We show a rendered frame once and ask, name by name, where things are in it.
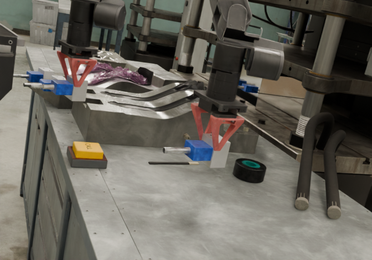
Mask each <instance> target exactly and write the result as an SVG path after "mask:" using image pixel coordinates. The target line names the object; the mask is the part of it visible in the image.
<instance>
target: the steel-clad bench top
mask: <svg viewBox="0 0 372 260"><path fill-rule="evenodd" d="M26 49H27V52H28V55H29V58H30V62H31V64H32V67H33V70H34V71H38V68H39V67H45V68H50V69H51V70H53V71H55V72H63V68H62V67H61V63H60V60H59V58H58V55H57V50H49V49H42V48H34V47H29V46H26ZM43 100H44V103H45V106H46V110H47V112H48V115H49V118H50V121H51V125H52V127H53V130H54V133H55V136H56V140H57V142H58V145H59V148H60V151H61V154H62V157H63V160H64V163H65V166H66V169H67V172H68V175H69V178H70V181H71V184H72V187H73V190H74V193H75V196H76V199H77V203H78V205H79V208H80V211H81V214H82V217H83V220H84V223H85V226H86V229H87V232H88V235H89V238H90V241H91V244H92V247H93V250H94V253H95V256H96V259H97V260H372V212H371V211H369V210H368V209H366V208H365V207H363V206H362V205H361V204H359V203H357V202H356V201H355V200H353V199H352V198H350V197H349V196H348V195H346V194H345V193H343V192H341V191H340V190H339V198H340V207H341V216H340V218H338V219H332V218H330V217H329V216H328V214H327V199H326V183H325V180H324V179H323V178H321V177H320V176H318V175H317V174H316V173H314V172H312V173H311V185H310V192H309V204H308V208H307V209H306V210H299V209H297V208H296V207H295V202H296V192H297V184H298V176H299V168H300V162H298V161H296V160H295V159H293V158H292V157H291V156H289V155H288V154H286V153H285V152H284V151H282V150H280V149H279V148H277V147H276V146H275V145H273V144H272V143H270V142H269V141H268V140H266V139H265V138H263V137H262V136H260V135H259V137H258V140H257V145H256V149H255V154H247V153H231V152H228V157H227V160H226V164H225V167H224V168H209V167H208V166H207V165H206V164H204V163H203V162H202V161H192V160H191V159H190V158H189V157H188V156H186V155H185V154H184V153H163V148H155V147H138V146H129V145H112V144H99V145H100V147H101V149H102V150H103V152H104V155H105V157H106V159H107V161H108V162H107V168H106V169H99V168H74V167H71V165H70V163H69V160H68V156H67V155H66V152H67V147H68V146H73V142H85V140H84V138H83V136H82V134H81V132H80V130H79V128H78V126H77V124H76V122H75V120H74V118H73V115H72V113H71V111H72V109H58V108H56V107H55V106H53V105H52V104H51V103H49V102H48V101H47V100H45V99H44V98H43ZM239 158H246V159H252V160H255V161H258V162H260V163H262V164H264V165H265V166H266V172H265V177H264V180H263V182H261V183H249V182H246V181H242V180H240V179H238V178H236V177H235V176H234V175H233V170H234V165H235V161H236V160H237V159H239ZM148 162H198V163H199V165H189V164H149V163H148Z"/></svg>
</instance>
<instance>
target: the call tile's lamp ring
mask: <svg viewBox="0 0 372 260"><path fill-rule="evenodd" d="M68 148H69V151H70V154H71V156H72V159H83V160H104V161H107V159H106V157H105V155H104V154H103V159H92V158H76V157H75V156H74V153H73V150H72V146H68Z"/></svg>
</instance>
